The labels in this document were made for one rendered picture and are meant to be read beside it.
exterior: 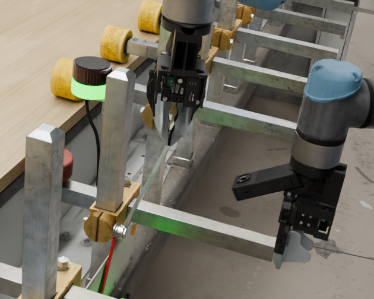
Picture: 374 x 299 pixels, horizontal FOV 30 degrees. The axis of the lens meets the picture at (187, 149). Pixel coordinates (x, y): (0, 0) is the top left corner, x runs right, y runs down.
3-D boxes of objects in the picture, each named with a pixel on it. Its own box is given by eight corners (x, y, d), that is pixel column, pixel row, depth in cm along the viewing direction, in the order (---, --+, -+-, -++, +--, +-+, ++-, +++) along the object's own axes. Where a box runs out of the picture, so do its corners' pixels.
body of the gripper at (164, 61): (151, 107, 101) (161, 28, 95) (151, 83, 108) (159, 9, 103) (203, 113, 102) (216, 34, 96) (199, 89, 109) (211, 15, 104)
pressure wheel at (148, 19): (165, -3, 184) (155, 19, 180) (167, 18, 191) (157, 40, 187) (143, -7, 185) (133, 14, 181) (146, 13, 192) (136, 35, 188)
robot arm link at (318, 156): (291, 139, 102) (300, 117, 109) (285, 165, 105) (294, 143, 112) (342, 151, 101) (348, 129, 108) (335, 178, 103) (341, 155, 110)
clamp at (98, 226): (138, 207, 126) (141, 183, 124) (110, 247, 115) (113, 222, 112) (110, 199, 128) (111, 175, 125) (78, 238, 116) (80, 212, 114)
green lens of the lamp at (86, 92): (116, 89, 111) (117, 76, 110) (101, 103, 105) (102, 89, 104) (81, 80, 112) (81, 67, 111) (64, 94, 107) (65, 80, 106)
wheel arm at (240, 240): (273, 255, 119) (278, 235, 117) (269, 267, 116) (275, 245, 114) (40, 188, 127) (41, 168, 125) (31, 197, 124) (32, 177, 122)
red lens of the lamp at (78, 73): (117, 75, 109) (118, 61, 108) (102, 88, 104) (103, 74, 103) (82, 66, 111) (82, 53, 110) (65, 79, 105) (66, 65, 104)
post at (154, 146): (155, 233, 150) (185, 18, 128) (150, 242, 147) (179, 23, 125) (140, 229, 151) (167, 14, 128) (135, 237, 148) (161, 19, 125)
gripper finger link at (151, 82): (143, 115, 108) (149, 63, 104) (143, 111, 110) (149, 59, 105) (173, 118, 109) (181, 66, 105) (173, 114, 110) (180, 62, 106)
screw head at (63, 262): (72, 264, 103) (72, 257, 102) (66, 272, 101) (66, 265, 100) (59, 260, 103) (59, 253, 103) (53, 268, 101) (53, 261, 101)
